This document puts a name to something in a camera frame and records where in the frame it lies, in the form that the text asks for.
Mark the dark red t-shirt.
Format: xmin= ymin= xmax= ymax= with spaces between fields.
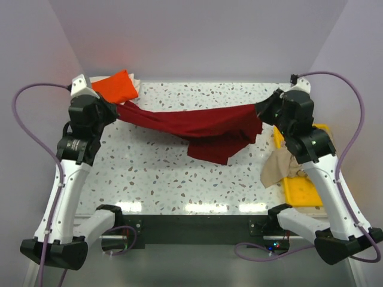
xmin=117 ymin=102 xmax=263 ymax=165

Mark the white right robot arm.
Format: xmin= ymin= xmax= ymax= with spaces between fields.
xmin=256 ymin=88 xmax=382 ymax=265

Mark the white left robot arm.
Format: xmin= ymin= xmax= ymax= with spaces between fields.
xmin=20 ymin=94 xmax=124 ymax=270

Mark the folded orange t-shirt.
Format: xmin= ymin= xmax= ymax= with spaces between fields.
xmin=92 ymin=70 xmax=139 ymax=104

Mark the folded white t-shirt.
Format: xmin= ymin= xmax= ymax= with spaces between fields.
xmin=90 ymin=74 xmax=141 ymax=93

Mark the beige t-shirt in bin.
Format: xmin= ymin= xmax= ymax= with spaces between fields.
xmin=260 ymin=134 xmax=308 ymax=188

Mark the yellow plastic bin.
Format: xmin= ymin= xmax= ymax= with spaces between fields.
xmin=273 ymin=124 xmax=332 ymax=207

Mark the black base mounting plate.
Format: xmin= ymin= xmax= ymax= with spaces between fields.
xmin=123 ymin=215 xmax=294 ymax=249

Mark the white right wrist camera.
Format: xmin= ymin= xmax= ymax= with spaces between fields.
xmin=289 ymin=74 xmax=311 ymax=94

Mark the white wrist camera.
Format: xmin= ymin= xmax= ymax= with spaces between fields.
xmin=289 ymin=74 xmax=311 ymax=94
xmin=70 ymin=74 xmax=95 ymax=98

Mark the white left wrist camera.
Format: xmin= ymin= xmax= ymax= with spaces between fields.
xmin=70 ymin=74 xmax=95 ymax=98

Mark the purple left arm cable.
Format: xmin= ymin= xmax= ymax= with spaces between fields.
xmin=11 ymin=83 xmax=138 ymax=287

